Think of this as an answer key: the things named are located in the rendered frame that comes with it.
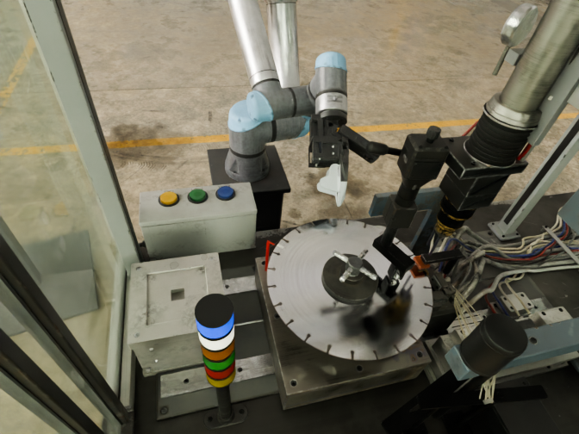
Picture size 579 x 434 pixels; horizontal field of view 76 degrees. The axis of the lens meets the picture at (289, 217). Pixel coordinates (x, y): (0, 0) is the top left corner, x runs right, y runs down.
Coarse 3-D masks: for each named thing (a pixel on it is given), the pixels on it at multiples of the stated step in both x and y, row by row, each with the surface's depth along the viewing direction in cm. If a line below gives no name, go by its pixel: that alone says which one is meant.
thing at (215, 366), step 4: (204, 356) 49; (232, 356) 50; (204, 360) 50; (208, 360) 49; (224, 360) 49; (228, 360) 50; (232, 360) 51; (208, 364) 50; (212, 364) 49; (216, 364) 49; (220, 364) 49; (224, 364) 50; (228, 364) 51; (212, 368) 50; (216, 368) 50; (220, 368) 50; (224, 368) 51
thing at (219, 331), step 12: (204, 300) 44; (216, 300) 44; (228, 300) 44; (204, 312) 43; (216, 312) 43; (228, 312) 43; (204, 324) 42; (216, 324) 42; (228, 324) 43; (204, 336) 44; (216, 336) 43
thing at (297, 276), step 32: (320, 224) 83; (352, 224) 84; (288, 256) 76; (320, 256) 77; (288, 288) 71; (320, 288) 71; (384, 288) 73; (416, 288) 73; (288, 320) 66; (320, 320) 67; (352, 320) 67; (384, 320) 68; (416, 320) 68; (384, 352) 63
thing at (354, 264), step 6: (336, 252) 72; (366, 252) 72; (342, 258) 71; (348, 258) 71; (354, 258) 70; (360, 258) 71; (348, 264) 70; (354, 264) 69; (360, 264) 69; (348, 270) 69; (354, 270) 69; (360, 270) 70; (366, 270) 69; (342, 276) 68; (372, 276) 68
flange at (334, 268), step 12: (336, 264) 74; (324, 276) 72; (336, 276) 72; (348, 276) 71; (360, 276) 71; (336, 288) 70; (348, 288) 71; (360, 288) 71; (372, 288) 71; (348, 300) 69; (360, 300) 69
